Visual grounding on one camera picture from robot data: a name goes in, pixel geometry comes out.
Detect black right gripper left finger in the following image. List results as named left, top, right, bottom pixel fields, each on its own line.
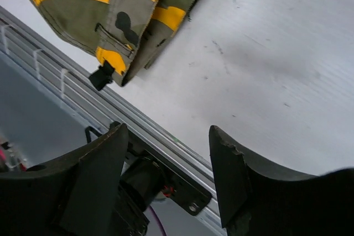
left=1, top=124, right=129, bottom=235

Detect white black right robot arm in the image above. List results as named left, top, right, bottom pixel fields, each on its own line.
left=1, top=123, right=353, bottom=235

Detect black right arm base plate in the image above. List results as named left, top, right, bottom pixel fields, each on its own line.
left=128, top=140, right=212, bottom=216

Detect aluminium table frame rail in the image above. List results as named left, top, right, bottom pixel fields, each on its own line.
left=1, top=9, right=226, bottom=235

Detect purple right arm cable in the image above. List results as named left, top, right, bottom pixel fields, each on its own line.
left=149, top=205, right=168, bottom=236

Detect camouflage yellow green trousers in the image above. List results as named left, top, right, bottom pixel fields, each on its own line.
left=30, top=0, right=198, bottom=90

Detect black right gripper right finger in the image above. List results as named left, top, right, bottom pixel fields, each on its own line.
left=209, top=125, right=353, bottom=235

